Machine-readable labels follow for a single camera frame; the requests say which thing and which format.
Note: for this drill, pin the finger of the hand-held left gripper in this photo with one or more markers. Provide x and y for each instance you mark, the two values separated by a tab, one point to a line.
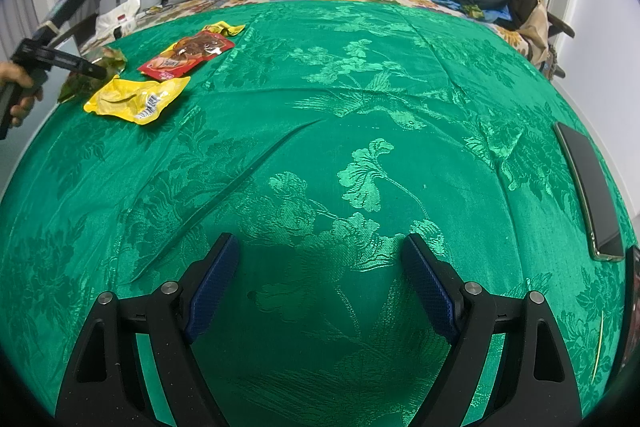
75	63
67	9

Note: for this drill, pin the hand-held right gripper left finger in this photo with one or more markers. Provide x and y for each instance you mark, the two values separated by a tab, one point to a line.
210	292

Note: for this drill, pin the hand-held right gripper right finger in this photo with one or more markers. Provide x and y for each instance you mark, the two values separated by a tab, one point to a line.
425	287

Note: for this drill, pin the green snack packet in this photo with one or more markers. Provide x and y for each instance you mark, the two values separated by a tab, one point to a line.
80	85

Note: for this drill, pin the yellow snack packet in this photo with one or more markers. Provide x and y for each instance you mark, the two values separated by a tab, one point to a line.
125	94

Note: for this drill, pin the red snack packet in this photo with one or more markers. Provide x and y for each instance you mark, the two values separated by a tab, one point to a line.
170	64

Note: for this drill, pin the small yellow packet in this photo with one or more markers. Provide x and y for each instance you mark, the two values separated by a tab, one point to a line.
220	28

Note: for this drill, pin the person's left hand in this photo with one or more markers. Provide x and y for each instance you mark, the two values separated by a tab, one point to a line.
12	72

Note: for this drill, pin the white plastic bag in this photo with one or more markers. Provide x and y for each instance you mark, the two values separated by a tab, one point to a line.
117	14

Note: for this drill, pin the floral bed sheet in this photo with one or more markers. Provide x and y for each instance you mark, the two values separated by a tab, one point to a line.
215	2

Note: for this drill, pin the thin yellow stick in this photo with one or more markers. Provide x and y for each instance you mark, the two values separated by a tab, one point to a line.
598	347

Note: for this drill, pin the black smartphone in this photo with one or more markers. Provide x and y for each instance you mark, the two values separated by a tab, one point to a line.
590	187

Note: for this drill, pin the green floral bedspread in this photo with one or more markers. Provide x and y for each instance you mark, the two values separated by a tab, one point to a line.
325	82

